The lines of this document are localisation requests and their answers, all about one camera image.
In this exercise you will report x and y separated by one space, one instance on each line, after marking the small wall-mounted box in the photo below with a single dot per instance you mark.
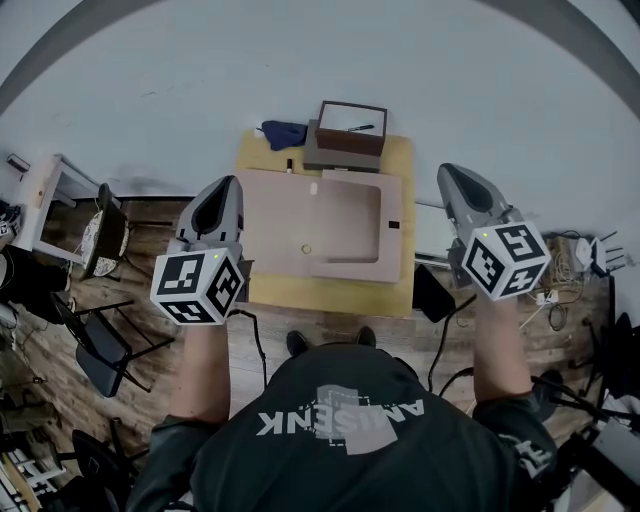
17 163

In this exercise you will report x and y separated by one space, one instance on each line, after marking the cardboard boxes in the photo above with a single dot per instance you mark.
562 250

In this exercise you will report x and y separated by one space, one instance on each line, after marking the white desk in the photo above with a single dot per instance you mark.
45 195

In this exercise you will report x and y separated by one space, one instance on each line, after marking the person's right forearm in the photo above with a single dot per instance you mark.
500 350

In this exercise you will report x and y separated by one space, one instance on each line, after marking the white router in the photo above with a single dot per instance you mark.
582 250

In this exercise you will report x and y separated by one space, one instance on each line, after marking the person's dark printed t-shirt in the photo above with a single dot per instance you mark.
300 475

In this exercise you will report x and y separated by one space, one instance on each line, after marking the black flat pad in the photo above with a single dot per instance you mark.
432 295

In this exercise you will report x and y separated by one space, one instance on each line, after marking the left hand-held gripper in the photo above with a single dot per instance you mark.
200 280

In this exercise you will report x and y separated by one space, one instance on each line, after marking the black chair with patterned cushion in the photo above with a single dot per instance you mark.
105 235

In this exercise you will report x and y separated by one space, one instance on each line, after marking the grey flat box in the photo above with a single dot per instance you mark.
320 160

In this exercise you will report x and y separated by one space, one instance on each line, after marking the person's black right shoe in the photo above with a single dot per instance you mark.
366 337

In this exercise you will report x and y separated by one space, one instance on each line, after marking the person's black left shoe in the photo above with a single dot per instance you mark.
297 342

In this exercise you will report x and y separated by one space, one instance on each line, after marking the person's black shoe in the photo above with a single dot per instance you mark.
366 337
297 342

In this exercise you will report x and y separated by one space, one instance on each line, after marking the black pen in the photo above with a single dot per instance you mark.
360 128

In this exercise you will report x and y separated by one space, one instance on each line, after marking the black folding chair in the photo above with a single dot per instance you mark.
102 350

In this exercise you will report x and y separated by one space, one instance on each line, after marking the black office chair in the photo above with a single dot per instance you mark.
95 460
620 350

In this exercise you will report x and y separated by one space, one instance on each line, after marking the person's left forearm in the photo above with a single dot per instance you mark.
205 370

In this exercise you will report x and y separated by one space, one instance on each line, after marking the black bag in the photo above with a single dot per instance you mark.
25 280

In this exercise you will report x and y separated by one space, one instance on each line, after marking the white power strip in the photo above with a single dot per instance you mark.
547 298

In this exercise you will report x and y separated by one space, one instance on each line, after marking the beige folder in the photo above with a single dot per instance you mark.
280 225

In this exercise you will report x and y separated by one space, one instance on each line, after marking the brown open box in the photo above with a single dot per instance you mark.
350 145

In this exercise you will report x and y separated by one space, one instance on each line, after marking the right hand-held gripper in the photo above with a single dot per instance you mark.
505 260

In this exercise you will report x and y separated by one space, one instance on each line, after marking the dark blue cloth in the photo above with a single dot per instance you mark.
282 134

